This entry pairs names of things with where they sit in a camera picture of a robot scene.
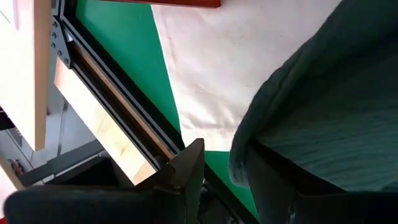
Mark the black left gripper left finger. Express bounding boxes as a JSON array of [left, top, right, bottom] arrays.
[[4, 138, 205, 224]]

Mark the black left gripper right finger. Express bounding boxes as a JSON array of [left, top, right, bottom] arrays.
[[248, 138, 398, 224]]

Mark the dark green garment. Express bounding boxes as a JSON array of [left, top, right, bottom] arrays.
[[228, 0, 398, 192]]

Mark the white printed tote bag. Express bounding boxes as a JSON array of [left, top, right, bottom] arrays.
[[151, 0, 343, 152]]

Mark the red plastic laundry bin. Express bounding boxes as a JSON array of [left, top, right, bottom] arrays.
[[99, 0, 221, 9]]

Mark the green table mat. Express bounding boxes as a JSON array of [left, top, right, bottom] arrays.
[[75, 0, 261, 218]]

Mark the light wooden desk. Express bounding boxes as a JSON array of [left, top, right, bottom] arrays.
[[0, 0, 52, 152]]

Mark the black aluminium table frame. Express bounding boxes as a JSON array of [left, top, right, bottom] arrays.
[[49, 0, 261, 224]]

